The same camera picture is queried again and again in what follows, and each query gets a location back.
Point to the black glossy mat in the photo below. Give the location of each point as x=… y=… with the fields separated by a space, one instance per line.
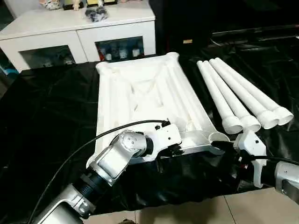
x=46 y=116

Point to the white glass-door cabinet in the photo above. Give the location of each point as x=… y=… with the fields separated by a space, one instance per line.
x=70 y=23

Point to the small doll figurine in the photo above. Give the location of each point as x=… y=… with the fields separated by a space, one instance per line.
x=100 y=2
x=75 y=4

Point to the white upturned plastic table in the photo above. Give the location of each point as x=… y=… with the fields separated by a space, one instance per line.
x=121 y=105

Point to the black glossy tv stand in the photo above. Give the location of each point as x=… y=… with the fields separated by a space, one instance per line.
x=257 y=32

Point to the white plastic table leg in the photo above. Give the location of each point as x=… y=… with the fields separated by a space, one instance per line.
x=252 y=88
x=218 y=98
x=232 y=98
x=239 y=88

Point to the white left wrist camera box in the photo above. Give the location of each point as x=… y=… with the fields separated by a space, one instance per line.
x=168 y=135

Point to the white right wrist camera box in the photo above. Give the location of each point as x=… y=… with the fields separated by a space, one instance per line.
x=252 y=142

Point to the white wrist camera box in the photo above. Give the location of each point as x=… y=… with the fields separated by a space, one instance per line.
x=168 y=135
x=252 y=142

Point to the black left robot foot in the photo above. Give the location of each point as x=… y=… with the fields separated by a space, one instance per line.
x=127 y=221

